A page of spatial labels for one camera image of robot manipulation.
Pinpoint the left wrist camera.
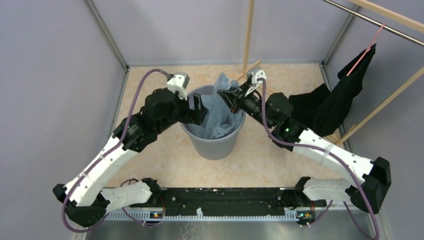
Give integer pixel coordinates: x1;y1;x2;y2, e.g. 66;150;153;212
167;72;190;100

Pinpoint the metal hanging rail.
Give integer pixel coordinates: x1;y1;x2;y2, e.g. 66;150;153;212
322;0;424;47

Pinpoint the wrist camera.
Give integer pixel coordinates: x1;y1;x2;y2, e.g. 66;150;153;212
244;66;267;97
167;72;190;100

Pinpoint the wooden clothes rack frame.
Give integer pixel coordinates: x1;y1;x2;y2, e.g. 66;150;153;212
231;0;424;145

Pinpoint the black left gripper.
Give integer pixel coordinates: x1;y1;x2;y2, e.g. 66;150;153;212
156;90;208;134

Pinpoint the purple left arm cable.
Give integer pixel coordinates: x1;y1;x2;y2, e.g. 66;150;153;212
61;68;170;234

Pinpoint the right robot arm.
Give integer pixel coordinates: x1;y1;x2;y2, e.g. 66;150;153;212
217;83;392;214

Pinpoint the white slotted cable duct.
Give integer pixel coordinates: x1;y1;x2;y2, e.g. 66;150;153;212
126;208;299;222

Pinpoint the blue plastic trash bag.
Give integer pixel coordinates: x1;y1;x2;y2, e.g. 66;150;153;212
187;72;243;140

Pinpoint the pink clothes hanger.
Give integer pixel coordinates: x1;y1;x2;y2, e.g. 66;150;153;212
346;23;386;77

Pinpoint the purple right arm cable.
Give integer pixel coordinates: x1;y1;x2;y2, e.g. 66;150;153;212
258;78;381;240

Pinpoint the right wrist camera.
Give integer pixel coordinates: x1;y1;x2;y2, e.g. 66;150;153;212
244;66;267;97

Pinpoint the grey round trash bin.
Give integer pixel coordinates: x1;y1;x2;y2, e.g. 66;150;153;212
180;85;246;160

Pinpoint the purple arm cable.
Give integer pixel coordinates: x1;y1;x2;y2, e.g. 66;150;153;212
61;68;170;234
258;78;381;240

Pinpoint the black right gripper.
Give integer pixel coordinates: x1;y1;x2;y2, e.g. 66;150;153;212
217;80;274;130

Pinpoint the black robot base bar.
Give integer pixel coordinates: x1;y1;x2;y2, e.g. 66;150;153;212
130;187;327;217

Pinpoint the black hanging t-shirt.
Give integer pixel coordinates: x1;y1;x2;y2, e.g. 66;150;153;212
288;44;376;137

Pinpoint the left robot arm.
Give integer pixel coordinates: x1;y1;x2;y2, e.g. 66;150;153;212
53;88;208;228

